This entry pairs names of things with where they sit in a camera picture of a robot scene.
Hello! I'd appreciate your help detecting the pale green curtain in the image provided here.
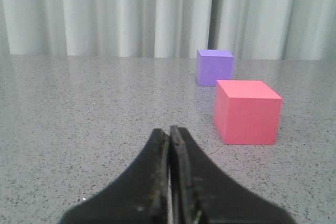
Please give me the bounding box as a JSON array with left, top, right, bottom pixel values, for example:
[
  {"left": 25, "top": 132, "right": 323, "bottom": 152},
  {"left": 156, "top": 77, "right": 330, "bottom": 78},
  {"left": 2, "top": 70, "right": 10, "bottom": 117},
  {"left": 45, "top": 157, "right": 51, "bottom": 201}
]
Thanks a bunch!
[{"left": 1, "top": 0, "right": 335, "bottom": 60}]

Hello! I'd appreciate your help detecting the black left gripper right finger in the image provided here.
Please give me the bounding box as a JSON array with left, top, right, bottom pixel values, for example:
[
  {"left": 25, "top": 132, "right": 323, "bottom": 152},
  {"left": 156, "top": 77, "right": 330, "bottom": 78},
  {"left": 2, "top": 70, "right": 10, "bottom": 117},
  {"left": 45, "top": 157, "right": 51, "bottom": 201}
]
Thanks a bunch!
[{"left": 170, "top": 126, "right": 294, "bottom": 223}]

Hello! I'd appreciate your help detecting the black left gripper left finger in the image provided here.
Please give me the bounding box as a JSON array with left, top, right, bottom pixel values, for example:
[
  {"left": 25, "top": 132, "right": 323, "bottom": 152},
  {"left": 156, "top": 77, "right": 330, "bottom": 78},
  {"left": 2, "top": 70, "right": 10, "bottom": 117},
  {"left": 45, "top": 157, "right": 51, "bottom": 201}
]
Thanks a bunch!
[{"left": 60, "top": 129, "right": 169, "bottom": 223}]

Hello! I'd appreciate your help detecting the purple foam cube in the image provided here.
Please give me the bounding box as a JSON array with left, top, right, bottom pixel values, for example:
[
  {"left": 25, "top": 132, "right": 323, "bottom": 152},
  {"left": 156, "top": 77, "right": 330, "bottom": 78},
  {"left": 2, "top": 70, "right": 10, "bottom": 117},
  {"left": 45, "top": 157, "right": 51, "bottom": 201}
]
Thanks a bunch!
[{"left": 195, "top": 49, "right": 234, "bottom": 86}]

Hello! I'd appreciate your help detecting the red foam cube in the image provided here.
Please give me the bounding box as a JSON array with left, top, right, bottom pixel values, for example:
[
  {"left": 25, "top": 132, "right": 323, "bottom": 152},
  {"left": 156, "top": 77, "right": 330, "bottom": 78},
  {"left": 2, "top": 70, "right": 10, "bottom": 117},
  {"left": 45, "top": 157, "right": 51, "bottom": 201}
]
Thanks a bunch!
[{"left": 213, "top": 80, "right": 282, "bottom": 145}]

